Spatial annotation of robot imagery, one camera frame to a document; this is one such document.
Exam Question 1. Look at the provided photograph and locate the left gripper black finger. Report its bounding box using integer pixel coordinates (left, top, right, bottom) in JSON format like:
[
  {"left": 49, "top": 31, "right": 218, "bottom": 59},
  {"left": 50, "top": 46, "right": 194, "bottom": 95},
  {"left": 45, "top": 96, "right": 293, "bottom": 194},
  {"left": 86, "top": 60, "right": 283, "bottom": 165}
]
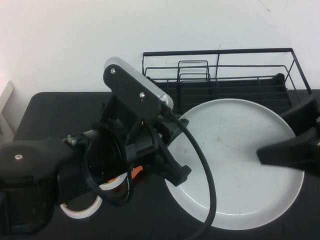
[
  {"left": 154, "top": 142, "right": 192, "bottom": 187},
  {"left": 159, "top": 118, "right": 190, "bottom": 141}
]

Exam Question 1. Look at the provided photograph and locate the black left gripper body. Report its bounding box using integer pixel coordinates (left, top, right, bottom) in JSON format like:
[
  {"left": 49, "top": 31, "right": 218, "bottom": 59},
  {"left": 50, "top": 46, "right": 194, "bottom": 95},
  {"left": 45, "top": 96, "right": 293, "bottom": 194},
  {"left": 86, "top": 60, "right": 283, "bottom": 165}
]
[{"left": 99, "top": 96, "right": 181, "bottom": 176}]

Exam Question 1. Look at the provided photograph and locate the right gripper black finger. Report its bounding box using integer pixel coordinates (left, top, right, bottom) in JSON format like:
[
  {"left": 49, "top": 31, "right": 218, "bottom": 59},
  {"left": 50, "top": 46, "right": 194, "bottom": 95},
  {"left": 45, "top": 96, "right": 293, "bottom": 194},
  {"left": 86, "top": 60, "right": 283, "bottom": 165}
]
[
  {"left": 279, "top": 94, "right": 320, "bottom": 136},
  {"left": 256, "top": 126, "right": 320, "bottom": 176}
]

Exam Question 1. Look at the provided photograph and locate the white round plate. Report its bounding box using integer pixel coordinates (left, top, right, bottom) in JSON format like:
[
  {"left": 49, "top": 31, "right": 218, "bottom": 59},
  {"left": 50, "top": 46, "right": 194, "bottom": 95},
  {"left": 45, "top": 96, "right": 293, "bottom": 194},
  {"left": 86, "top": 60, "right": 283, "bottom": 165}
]
[{"left": 163, "top": 98, "right": 305, "bottom": 231}]

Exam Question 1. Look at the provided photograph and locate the orange foam cube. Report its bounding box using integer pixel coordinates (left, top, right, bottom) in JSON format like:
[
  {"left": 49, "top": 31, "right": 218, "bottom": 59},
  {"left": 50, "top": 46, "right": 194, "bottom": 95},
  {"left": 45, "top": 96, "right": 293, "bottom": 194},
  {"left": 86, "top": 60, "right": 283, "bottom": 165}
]
[{"left": 131, "top": 165, "right": 145, "bottom": 180}]

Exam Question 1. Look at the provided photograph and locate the white double-sided tape roll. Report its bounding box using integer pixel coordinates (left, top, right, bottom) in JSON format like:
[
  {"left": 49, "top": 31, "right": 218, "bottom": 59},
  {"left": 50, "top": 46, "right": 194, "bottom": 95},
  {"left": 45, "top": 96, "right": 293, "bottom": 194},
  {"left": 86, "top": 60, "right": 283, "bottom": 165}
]
[
  {"left": 59, "top": 196, "right": 103, "bottom": 220},
  {"left": 99, "top": 174, "right": 129, "bottom": 191}
]

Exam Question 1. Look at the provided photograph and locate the black plastic drip tray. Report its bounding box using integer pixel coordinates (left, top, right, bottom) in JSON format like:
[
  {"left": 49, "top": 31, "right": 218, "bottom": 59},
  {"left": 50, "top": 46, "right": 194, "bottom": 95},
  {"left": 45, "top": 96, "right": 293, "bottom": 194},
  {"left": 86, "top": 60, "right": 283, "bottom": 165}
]
[{"left": 146, "top": 73, "right": 293, "bottom": 113}]

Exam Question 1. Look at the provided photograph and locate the grey panel beside table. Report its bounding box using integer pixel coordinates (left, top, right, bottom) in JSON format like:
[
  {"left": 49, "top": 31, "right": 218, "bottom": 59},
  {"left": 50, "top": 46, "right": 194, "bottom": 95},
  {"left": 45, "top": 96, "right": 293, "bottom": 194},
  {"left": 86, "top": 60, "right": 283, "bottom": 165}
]
[{"left": 0, "top": 81, "right": 16, "bottom": 141}]

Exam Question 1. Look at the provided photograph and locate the black camera cable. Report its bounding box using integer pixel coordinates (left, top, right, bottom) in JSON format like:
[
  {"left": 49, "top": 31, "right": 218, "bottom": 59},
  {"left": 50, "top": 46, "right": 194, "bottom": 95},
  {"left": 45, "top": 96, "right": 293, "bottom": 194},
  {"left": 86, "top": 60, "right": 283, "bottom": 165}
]
[{"left": 159, "top": 102, "right": 217, "bottom": 240}]

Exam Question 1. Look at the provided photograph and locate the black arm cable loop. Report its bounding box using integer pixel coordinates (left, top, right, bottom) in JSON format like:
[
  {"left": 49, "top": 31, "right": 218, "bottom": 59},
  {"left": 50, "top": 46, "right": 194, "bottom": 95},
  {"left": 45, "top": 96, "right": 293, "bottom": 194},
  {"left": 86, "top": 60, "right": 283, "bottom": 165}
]
[{"left": 84, "top": 139, "right": 135, "bottom": 208}]

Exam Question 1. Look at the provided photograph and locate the black wire dish rack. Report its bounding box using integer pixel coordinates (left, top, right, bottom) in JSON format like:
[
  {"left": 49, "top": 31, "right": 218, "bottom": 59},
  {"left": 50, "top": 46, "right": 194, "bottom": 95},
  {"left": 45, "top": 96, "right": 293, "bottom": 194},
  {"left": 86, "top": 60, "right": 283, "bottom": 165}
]
[{"left": 141, "top": 47, "right": 313, "bottom": 113}]

